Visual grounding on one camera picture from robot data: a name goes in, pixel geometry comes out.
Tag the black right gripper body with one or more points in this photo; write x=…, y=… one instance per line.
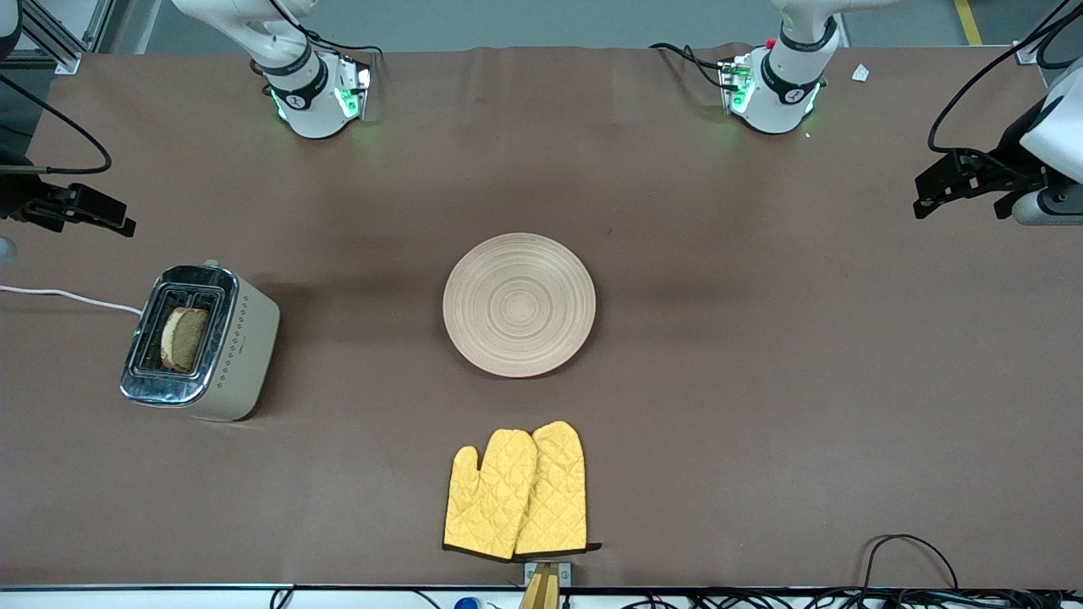
x=19, y=196

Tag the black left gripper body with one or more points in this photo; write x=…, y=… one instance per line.
x=1008, y=172

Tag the brown bread slice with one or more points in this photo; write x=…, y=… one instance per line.
x=184, y=338

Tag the round wooden plate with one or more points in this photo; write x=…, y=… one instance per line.
x=519, y=304

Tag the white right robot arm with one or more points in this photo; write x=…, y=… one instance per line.
x=313, y=101

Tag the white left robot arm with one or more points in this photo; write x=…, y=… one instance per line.
x=787, y=93

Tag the cream and chrome toaster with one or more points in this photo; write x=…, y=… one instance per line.
x=241, y=355

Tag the small white paper scrap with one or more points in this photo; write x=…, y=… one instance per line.
x=860, y=73

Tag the yellow quilted oven mitt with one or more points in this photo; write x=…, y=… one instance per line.
x=558, y=499
x=491, y=499

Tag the blue cap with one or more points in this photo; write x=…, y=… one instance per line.
x=466, y=603

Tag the aluminium corner bracket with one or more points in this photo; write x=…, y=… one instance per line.
x=1027, y=53

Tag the aluminium frame profile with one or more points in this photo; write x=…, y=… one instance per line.
x=63, y=42

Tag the small metal bracket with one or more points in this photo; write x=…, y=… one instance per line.
x=531, y=573

